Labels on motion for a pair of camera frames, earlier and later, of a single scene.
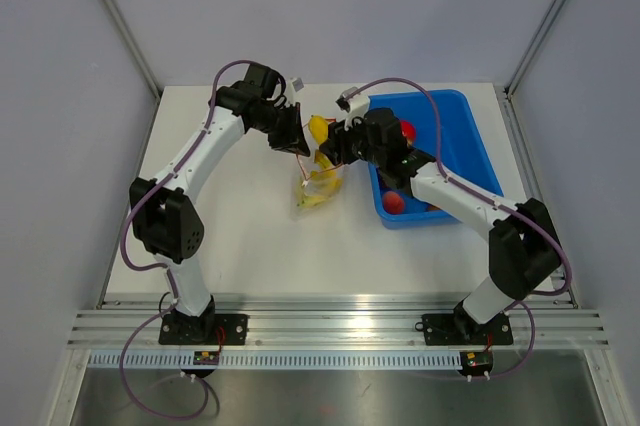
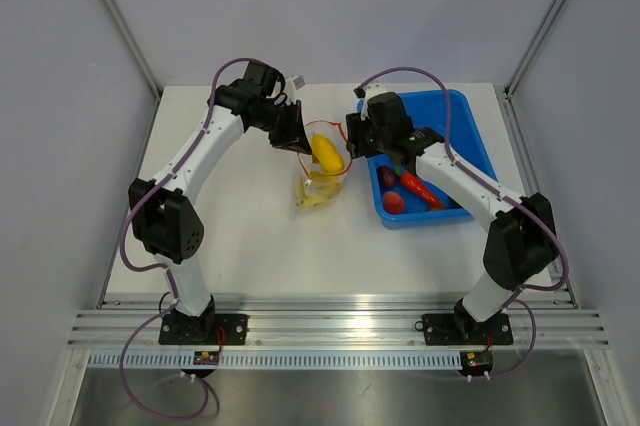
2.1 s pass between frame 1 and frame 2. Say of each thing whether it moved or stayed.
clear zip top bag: stayed
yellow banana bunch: stayed
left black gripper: stayed
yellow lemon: moved
